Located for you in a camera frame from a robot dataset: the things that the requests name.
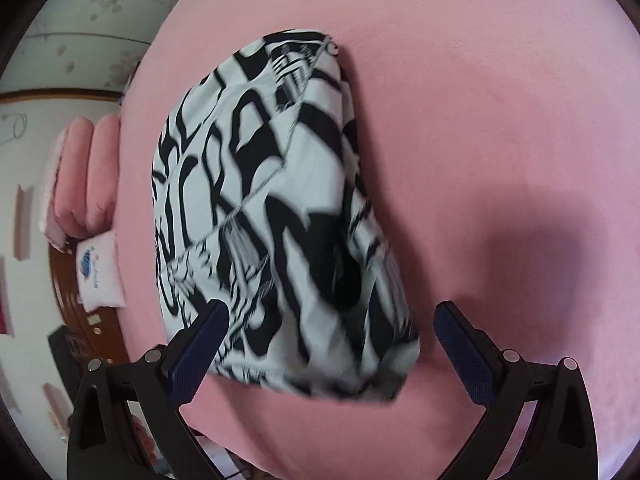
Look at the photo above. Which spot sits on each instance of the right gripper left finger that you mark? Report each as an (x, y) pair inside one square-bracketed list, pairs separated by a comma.
[(103, 443)]

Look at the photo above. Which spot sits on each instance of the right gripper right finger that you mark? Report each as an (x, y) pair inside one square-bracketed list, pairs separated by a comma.
[(560, 440)]

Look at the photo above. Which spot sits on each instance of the black white graffiti jacket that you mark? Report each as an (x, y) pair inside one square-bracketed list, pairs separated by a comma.
[(259, 203)]

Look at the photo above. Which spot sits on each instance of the small white printed pillow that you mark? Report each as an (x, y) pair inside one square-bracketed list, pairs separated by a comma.
[(98, 277)]

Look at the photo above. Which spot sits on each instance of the folded pink quilt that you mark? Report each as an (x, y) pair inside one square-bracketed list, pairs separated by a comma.
[(81, 181)]

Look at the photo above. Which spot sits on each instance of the pink bed sheet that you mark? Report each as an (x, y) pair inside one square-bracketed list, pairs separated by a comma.
[(500, 147)]

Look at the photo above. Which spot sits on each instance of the floral wardrobe doors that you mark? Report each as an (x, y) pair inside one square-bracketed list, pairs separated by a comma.
[(84, 45)]

